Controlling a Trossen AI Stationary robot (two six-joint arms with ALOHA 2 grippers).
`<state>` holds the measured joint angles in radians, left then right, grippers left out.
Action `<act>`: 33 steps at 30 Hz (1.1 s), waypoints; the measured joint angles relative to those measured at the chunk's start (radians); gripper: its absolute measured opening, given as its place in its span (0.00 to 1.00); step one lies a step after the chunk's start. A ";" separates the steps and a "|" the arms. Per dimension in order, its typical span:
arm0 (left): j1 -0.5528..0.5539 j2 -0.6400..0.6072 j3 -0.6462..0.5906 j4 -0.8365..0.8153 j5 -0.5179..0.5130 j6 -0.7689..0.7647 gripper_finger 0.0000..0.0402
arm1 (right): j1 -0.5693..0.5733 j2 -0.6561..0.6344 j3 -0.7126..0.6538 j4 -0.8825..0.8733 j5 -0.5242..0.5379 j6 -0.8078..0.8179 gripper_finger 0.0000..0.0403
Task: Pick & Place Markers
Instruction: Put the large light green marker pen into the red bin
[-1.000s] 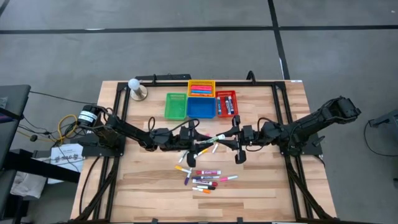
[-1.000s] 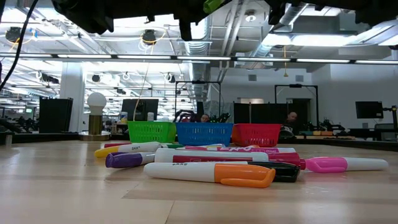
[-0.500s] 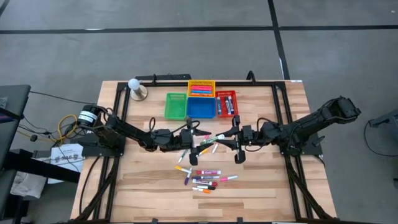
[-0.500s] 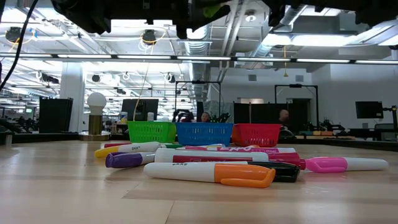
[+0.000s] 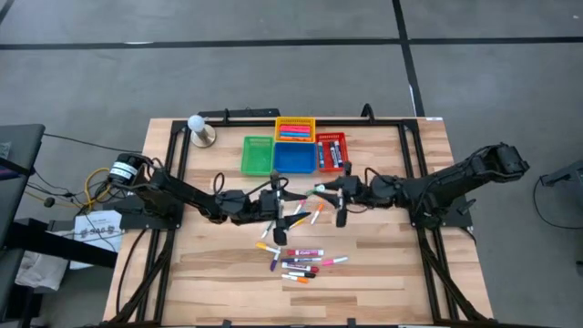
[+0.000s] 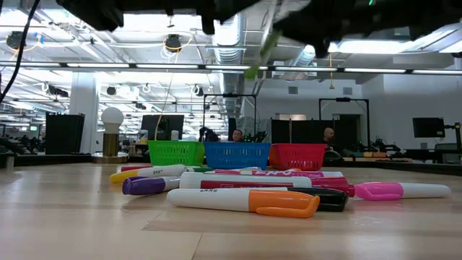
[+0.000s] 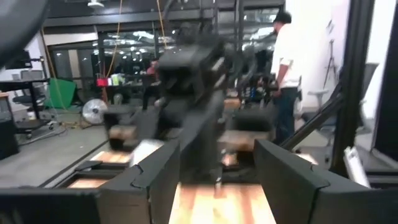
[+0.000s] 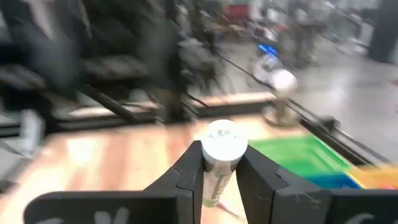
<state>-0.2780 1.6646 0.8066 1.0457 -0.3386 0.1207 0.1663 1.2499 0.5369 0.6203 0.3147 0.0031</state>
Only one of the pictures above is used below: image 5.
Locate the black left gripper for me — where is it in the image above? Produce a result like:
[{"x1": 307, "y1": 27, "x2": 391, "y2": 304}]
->
[{"x1": 226, "y1": 171, "x2": 313, "y2": 248}]

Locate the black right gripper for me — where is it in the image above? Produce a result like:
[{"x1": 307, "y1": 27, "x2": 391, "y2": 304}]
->
[{"x1": 312, "y1": 162, "x2": 373, "y2": 229}]

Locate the blue plastic basket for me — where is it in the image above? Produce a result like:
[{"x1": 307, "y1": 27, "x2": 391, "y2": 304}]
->
[{"x1": 272, "y1": 140, "x2": 319, "y2": 176}]

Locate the green plastic basket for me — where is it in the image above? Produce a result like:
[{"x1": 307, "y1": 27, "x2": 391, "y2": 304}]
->
[{"x1": 240, "y1": 134, "x2": 276, "y2": 178}]

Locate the red plastic basket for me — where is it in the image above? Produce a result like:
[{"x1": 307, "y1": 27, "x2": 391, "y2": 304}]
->
[{"x1": 314, "y1": 131, "x2": 351, "y2": 174}]

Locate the yellow plastic basket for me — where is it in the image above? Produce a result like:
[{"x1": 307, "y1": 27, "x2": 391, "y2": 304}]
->
[{"x1": 273, "y1": 115, "x2": 318, "y2": 144}]

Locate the black power strip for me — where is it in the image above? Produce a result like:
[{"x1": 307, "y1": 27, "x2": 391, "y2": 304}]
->
[{"x1": 197, "y1": 108, "x2": 281, "y2": 121}]

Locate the white globe lamp brass base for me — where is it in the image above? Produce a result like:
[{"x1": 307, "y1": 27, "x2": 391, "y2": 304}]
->
[{"x1": 187, "y1": 114, "x2": 218, "y2": 149}]

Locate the white printed paper sheet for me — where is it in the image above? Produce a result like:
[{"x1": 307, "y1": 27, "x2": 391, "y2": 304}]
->
[{"x1": 73, "y1": 210, "x2": 125, "y2": 272}]

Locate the grey equipment stand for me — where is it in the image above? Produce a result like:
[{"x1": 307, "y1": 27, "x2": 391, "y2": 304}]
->
[{"x1": 538, "y1": 158, "x2": 583, "y2": 275}]

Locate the black bench beam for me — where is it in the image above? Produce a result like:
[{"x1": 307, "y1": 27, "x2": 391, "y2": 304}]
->
[{"x1": 3, "y1": 217, "x2": 119, "y2": 270}]

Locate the white plastic bag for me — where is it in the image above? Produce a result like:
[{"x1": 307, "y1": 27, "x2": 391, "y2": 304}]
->
[{"x1": 14, "y1": 249, "x2": 70, "y2": 292}]

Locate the grey side desk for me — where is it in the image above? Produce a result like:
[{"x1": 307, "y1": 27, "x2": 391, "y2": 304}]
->
[{"x1": 0, "y1": 123, "x2": 46, "y2": 328}]

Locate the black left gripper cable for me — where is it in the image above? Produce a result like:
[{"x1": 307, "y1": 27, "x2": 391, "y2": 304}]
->
[{"x1": 212, "y1": 170, "x2": 291, "y2": 198}]

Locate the black aluminium table frame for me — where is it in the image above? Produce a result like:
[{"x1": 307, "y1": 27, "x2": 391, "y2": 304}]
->
[{"x1": 102, "y1": 103, "x2": 496, "y2": 328}]

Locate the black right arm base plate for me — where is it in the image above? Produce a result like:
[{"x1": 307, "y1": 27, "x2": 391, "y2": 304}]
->
[{"x1": 405, "y1": 190, "x2": 475, "y2": 230}]

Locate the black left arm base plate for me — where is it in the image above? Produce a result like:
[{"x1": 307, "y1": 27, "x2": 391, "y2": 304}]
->
[{"x1": 118, "y1": 200, "x2": 183, "y2": 231}]

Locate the yellow cable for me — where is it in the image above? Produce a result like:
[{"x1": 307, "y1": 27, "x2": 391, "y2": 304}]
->
[{"x1": 83, "y1": 166, "x2": 113, "y2": 207}]

